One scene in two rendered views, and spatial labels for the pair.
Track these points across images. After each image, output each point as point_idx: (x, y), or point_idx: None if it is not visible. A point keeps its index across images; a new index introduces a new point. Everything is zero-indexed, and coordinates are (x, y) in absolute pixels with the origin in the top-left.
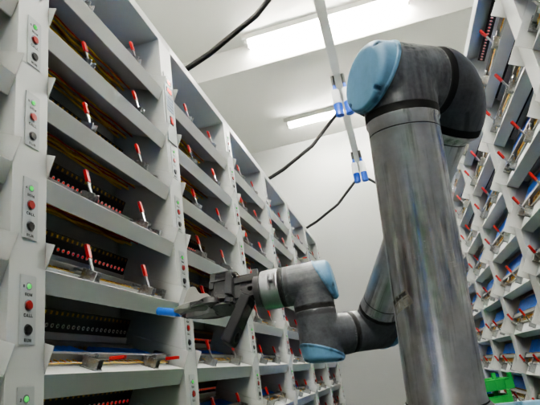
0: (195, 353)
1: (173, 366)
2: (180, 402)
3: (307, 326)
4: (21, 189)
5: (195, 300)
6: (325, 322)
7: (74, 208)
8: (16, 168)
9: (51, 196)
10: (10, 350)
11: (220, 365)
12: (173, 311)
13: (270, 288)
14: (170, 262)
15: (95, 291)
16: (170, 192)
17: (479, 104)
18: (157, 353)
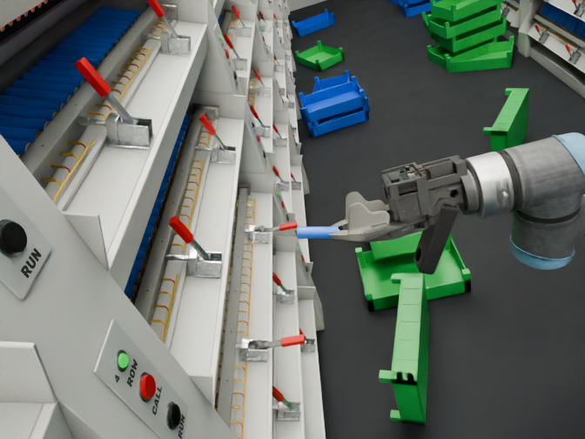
0: (267, 156)
1: (263, 199)
2: (275, 224)
3: (546, 240)
4: (116, 401)
5: (368, 226)
6: (572, 233)
7: (146, 212)
8: (74, 392)
9: (124, 272)
10: None
11: (265, 119)
12: (327, 235)
13: (501, 205)
14: (211, 58)
15: (226, 284)
16: None
17: None
18: (241, 195)
